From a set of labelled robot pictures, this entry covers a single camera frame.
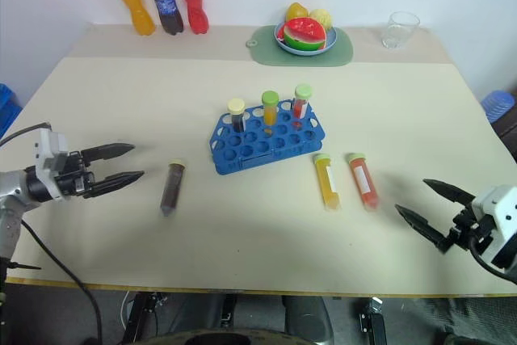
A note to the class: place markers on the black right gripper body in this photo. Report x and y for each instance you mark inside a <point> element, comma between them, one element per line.
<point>468,230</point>

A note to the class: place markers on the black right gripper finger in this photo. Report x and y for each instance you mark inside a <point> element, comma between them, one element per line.
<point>448,189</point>
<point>420,225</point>

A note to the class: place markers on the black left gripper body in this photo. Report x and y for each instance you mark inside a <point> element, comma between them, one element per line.
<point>76,178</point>

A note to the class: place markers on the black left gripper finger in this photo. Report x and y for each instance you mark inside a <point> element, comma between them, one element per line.
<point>113,182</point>
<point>106,151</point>

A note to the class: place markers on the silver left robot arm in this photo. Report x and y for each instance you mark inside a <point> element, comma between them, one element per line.
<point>9,199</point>

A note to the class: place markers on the dark rounded robot base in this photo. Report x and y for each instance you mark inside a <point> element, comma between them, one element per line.
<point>242,337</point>

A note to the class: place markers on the blue test tube rack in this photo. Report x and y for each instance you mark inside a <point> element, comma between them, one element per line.
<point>268,139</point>

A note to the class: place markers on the blue plastic crate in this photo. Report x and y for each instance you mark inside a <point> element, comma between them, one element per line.
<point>7,108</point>

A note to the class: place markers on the blue plastic stool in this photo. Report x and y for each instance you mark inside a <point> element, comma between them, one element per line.
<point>497,104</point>

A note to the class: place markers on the clear glass cup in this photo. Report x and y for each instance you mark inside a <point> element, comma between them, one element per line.
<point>400,30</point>

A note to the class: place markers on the blue plate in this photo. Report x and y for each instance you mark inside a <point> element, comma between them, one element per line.
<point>307,48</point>

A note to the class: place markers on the green placemat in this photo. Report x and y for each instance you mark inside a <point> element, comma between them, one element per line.
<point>301,52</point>

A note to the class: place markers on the toy watermelon slice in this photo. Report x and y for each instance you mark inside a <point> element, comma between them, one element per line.
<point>305,34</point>

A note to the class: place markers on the yellow toy fruit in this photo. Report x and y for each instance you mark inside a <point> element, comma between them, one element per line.
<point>321,18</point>

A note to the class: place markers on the yellow toy pear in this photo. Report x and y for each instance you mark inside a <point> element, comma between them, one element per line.
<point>297,11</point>

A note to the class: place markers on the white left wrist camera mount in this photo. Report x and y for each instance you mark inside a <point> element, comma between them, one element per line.
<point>49,153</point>

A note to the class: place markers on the black table leg frame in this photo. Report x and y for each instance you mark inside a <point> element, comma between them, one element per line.
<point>139,316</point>
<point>371,321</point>

